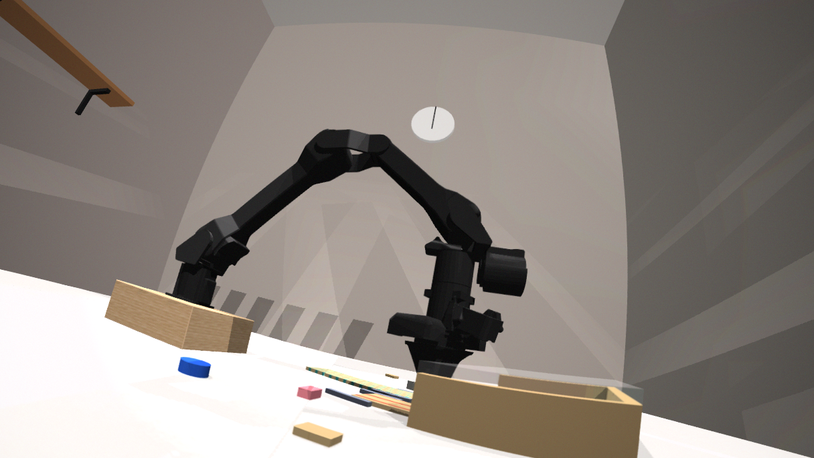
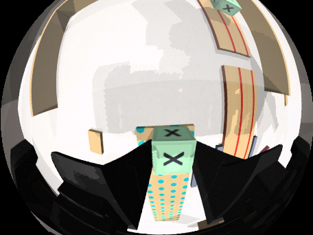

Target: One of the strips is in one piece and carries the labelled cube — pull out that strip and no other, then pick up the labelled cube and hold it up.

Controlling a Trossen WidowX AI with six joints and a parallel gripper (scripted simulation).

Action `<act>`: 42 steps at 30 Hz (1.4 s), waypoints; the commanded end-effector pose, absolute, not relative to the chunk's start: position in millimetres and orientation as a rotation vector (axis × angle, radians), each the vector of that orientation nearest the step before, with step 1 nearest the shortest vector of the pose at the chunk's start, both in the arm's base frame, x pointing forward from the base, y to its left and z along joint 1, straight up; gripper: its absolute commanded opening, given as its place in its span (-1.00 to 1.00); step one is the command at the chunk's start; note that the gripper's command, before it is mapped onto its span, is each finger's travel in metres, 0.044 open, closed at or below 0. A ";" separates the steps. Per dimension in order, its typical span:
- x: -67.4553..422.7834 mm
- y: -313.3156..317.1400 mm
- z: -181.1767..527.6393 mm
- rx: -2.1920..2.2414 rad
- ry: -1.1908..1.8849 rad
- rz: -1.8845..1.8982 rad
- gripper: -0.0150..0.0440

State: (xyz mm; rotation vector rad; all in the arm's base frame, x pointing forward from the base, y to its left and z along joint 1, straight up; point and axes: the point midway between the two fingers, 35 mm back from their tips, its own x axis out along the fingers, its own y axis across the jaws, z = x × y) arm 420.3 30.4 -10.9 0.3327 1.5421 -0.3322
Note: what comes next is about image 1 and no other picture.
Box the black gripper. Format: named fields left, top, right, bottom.
left=387, top=282, right=486, bottom=373

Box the orange strip with blue dots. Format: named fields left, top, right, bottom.
left=306, top=366, right=413, bottom=398

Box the blue short cylinder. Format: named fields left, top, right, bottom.
left=177, top=357, right=211, bottom=378

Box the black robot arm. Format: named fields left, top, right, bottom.
left=165, top=129, right=527, bottom=343

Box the small pink block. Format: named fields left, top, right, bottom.
left=297, top=385, right=323, bottom=400

